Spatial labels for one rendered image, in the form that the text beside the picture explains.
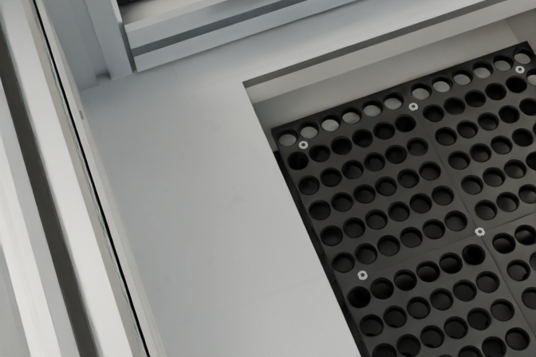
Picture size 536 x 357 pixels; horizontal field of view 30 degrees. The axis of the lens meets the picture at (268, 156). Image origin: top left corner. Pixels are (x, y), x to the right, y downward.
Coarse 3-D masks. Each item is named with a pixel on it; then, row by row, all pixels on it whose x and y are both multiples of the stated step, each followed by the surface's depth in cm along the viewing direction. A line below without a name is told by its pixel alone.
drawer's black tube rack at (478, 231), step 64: (384, 128) 66; (448, 128) 61; (512, 128) 61; (320, 192) 60; (384, 192) 63; (448, 192) 60; (512, 192) 59; (320, 256) 61; (384, 256) 57; (448, 256) 58; (512, 256) 57; (384, 320) 56; (448, 320) 56; (512, 320) 55
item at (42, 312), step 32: (0, 64) 40; (0, 96) 36; (0, 128) 32; (0, 160) 30; (0, 192) 27; (32, 192) 35; (0, 224) 25; (32, 224) 32; (0, 256) 24; (32, 256) 29; (0, 288) 22; (32, 288) 27; (64, 288) 35; (0, 320) 21; (32, 320) 25; (64, 320) 31; (0, 352) 20; (32, 352) 23; (64, 352) 29
